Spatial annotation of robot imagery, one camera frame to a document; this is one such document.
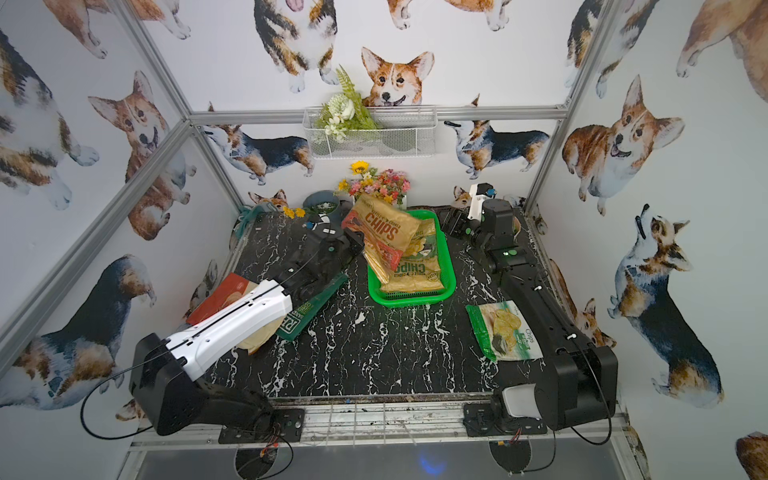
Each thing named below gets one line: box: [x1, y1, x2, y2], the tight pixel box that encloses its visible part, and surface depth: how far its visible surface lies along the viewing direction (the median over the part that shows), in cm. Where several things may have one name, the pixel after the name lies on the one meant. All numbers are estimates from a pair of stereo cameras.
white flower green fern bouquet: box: [314, 64, 380, 143], surface depth 82 cm
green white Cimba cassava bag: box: [465, 300, 544, 362], surface depth 90 cm
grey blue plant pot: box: [303, 190, 343, 217], surface depth 116 cm
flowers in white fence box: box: [334, 161, 411, 211], surface depth 109 cm
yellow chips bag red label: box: [341, 194, 421, 285], surface depth 92 cm
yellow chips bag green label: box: [380, 219, 444, 292], surface depth 102 cm
